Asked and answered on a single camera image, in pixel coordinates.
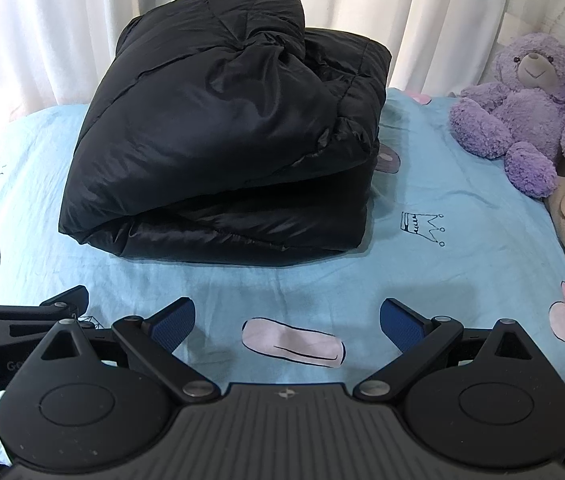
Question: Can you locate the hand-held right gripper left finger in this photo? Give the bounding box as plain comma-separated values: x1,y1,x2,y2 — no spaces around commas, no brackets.
38,296,218,403

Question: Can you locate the white curtain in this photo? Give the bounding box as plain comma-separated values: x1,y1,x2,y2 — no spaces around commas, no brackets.
0,0,565,126

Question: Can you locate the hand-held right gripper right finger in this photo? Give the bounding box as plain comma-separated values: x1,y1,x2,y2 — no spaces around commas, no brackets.
355,298,534,403

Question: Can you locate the light blue printed bed sheet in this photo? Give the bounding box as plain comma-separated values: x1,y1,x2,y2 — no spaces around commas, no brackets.
0,85,565,461

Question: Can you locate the purple teddy bear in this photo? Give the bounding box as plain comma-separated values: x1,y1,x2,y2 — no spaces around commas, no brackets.
449,32,565,199

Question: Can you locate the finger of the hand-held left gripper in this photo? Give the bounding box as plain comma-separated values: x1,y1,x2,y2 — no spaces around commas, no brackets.
10,285,90,337

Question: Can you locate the black puffer jacket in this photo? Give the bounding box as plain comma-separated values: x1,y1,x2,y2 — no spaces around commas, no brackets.
56,0,393,267

